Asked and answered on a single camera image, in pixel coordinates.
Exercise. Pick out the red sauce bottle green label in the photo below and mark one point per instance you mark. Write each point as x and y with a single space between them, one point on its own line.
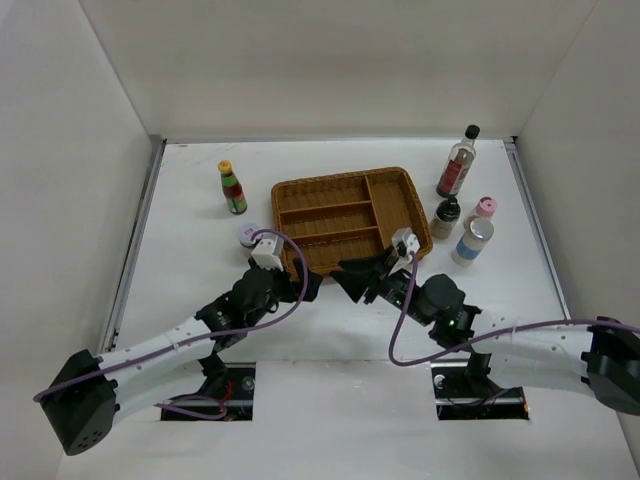
232 188

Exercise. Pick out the small jar white lid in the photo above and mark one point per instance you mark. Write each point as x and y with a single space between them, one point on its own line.
246 236

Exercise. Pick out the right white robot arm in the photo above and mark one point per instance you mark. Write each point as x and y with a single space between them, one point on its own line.
597 358

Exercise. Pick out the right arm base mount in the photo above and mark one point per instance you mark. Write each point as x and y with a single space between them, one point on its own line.
459 398

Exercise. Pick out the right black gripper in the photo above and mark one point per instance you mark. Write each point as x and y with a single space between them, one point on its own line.
356 282

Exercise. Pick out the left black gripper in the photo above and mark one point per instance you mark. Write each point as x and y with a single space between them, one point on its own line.
291 288

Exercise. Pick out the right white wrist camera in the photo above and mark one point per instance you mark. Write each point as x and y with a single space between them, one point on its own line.
405 243

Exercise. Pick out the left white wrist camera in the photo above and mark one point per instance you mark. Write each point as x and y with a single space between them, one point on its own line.
267 251

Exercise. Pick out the silver-capped blue label shaker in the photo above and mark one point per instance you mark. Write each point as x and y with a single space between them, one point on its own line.
477 234

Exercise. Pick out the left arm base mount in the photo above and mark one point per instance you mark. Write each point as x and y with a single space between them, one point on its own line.
228 400

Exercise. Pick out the small brown black-capped bottle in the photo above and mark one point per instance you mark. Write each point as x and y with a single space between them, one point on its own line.
445 218

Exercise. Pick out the woven wicker divided tray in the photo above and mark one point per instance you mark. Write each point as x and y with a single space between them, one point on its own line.
349 215

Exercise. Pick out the tall dark soy sauce bottle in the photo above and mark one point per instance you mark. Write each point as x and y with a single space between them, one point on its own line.
458 164

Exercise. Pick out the pink-capped spice bottle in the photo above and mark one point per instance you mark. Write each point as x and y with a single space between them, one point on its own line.
484 208

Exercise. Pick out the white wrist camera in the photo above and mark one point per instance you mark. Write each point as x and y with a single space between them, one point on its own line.
405 243
267 251

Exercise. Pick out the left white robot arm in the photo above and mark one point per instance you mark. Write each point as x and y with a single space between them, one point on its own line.
91 394

